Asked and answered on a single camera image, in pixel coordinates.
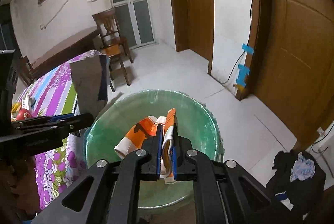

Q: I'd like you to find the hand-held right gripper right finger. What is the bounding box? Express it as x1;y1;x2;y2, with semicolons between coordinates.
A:
171;123;304;224

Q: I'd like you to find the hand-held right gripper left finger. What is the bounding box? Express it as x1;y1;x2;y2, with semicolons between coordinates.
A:
31;125;164;224

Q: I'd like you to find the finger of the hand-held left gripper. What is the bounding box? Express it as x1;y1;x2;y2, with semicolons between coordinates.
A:
14;113;94;140
12;113;76;126

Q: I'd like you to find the orange white torn carton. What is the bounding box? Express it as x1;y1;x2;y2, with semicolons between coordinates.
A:
114;108;179;186

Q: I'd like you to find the green lined trash bin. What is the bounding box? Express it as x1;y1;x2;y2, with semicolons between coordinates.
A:
83;89;225;210

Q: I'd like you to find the white foil packet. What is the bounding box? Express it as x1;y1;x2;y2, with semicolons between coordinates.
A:
69;54;108;120

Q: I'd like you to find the person's left hand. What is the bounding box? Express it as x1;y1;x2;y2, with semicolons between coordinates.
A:
0;157;38;223

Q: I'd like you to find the striped floral tablecloth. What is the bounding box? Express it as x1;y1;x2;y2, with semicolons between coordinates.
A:
12;50;109;210

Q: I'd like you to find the red apple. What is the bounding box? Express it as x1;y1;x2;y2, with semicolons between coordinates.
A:
16;108;33;120

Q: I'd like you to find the white blue carton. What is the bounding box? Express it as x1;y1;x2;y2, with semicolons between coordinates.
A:
21;98;36;110

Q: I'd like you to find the dark wooden chair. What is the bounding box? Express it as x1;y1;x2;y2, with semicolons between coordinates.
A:
16;55;36;87
91;7;134;92

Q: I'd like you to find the dark clothes pile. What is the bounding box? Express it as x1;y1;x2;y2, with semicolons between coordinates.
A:
266;149;327;212

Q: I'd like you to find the white crumpled rag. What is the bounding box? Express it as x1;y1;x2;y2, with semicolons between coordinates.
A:
290;151;317;182

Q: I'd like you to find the brown panelled wooden door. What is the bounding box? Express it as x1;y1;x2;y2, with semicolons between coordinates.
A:
236;0;334;153

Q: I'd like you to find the black floor cable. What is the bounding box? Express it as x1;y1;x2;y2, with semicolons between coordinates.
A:
215;0;255;85

